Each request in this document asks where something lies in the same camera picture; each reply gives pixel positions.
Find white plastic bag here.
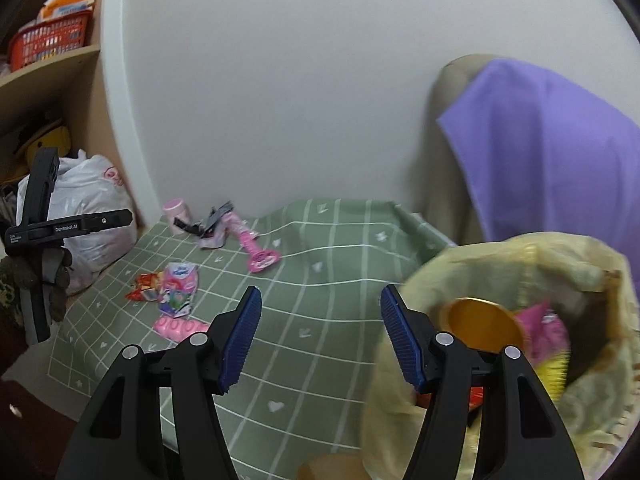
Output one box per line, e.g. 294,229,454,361
17,154,138,296

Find purple cloth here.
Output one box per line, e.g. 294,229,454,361
437,57,640,271

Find small red wrapper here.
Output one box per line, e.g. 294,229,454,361
125,272,166,303

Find red paper cup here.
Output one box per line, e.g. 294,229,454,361
440,298,526,357

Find pink jar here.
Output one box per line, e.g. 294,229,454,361
162,199,193,233

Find red plastic basket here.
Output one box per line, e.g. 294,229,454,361
7,10,93,72

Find person's left hand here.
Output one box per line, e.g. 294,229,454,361
10,246,74,323

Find wooden shelf unit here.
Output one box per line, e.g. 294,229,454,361
0,0,146,231

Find green checked tablecloth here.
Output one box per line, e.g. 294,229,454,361
47,197,458,480

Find yellow plush toy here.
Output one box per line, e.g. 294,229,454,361
15,125,71,161

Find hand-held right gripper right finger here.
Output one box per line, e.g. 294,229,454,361
380,284,586,480

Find beige padded headboard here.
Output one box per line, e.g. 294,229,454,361
422,52,496,248

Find dark wrapper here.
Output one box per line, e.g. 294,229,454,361
172,200,236,241

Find yellow plastic bag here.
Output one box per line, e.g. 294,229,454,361
360,231,640,480

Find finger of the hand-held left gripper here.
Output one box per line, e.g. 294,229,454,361
87,209,134,234

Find pink white wrapper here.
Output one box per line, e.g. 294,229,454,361
159,261,200,318

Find tan rounded object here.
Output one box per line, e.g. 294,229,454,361
297,454,372,480

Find pink caterpillar toy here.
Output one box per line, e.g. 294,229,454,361
154,315,211,346

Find orange white packages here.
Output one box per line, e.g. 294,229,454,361
37,0,96,17

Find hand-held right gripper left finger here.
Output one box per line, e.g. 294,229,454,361
55,285,263,480

